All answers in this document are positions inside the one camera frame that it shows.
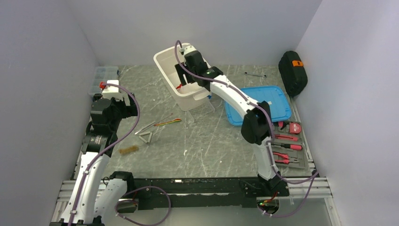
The white plastic bin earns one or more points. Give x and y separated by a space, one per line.
188 96

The red pliers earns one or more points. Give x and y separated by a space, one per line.
284 158

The silver wrench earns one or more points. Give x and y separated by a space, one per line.
254 74

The grey tool set tray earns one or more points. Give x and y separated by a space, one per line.
280 127

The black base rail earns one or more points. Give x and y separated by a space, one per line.
151 193

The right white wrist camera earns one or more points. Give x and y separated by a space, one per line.
188 49

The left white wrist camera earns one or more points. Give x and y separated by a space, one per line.
110 92

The clear compartment organizer box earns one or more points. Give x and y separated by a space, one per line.
102 74

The brown test tube brush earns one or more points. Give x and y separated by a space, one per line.
127 150

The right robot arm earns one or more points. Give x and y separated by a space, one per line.
256 126

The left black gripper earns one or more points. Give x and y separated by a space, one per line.
129 110

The red handled screwdriver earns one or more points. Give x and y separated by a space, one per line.
289 146

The red utility knife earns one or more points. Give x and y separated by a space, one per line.
287 137

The clear test tube rack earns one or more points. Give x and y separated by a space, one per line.
199 112

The black tool case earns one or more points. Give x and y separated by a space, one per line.
293 73

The red tape measure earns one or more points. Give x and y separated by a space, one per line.
294 128

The blue plastic tray lid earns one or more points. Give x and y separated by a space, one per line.
273 95

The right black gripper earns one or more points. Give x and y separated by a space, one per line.
180 71

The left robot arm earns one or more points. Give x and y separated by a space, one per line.
84 208

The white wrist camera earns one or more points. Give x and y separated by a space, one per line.
110 92
188 49

